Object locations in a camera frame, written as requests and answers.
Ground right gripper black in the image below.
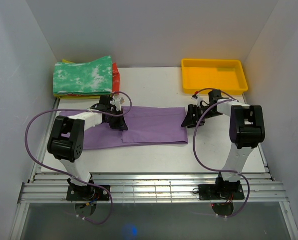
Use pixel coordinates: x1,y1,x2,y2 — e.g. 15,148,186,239
181,104,222,128

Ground purple trousers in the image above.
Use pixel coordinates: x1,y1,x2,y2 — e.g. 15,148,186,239
83,106,188,150

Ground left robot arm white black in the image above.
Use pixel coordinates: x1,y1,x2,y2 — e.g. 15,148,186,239
47,95,128,200

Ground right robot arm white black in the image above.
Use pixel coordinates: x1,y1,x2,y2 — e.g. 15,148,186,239
181,88,265,200

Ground red folded trousers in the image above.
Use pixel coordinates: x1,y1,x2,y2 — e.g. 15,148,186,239
112,62,120,92

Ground green white folded trousers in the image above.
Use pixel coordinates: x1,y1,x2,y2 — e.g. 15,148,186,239
53,55,113,95

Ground yellow folded trousers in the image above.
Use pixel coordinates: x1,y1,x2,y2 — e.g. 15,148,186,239
54,58,117,100

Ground yellow plastic tray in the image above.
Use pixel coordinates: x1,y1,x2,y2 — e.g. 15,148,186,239
181,58,248,95

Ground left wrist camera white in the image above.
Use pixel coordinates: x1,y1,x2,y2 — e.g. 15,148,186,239
110,97,124,112

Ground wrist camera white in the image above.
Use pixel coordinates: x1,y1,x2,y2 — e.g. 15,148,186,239
110,97,124,112
191,91,203,107

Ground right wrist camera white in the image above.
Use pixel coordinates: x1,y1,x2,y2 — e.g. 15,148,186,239
191,91,203,107

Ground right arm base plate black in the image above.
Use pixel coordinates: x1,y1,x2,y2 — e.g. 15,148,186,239
192,184,245,201

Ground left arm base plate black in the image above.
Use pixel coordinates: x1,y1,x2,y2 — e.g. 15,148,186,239
65,185,110,202

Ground aluminium rail frame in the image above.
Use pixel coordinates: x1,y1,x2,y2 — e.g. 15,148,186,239
17,97,289,206

